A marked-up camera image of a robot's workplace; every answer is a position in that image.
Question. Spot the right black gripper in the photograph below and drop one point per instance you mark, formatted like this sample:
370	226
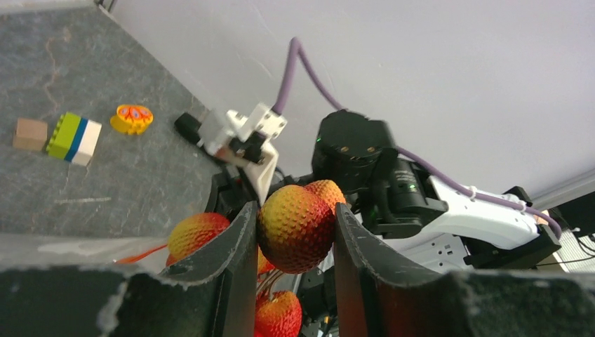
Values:
230	191

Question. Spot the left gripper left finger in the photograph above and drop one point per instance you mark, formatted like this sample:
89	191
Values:
209	293

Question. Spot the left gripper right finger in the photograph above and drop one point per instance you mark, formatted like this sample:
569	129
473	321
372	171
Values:
382	293

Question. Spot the red lychee bunch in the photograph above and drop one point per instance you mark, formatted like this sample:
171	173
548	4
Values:
295	230

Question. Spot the clear zip top bag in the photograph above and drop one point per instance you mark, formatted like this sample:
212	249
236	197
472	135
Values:
42	251

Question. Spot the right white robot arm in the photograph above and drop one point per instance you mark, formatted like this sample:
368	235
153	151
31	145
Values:
420	213

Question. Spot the wooden cube near bag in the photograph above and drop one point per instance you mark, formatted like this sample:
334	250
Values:
30	134

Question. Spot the yellow orange butterfly toy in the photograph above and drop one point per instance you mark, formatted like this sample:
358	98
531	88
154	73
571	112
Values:
131	119

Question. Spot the green blue white brick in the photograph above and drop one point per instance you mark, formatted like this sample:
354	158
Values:
74	139

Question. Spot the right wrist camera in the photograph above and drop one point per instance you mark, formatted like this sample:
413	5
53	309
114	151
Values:
246	142

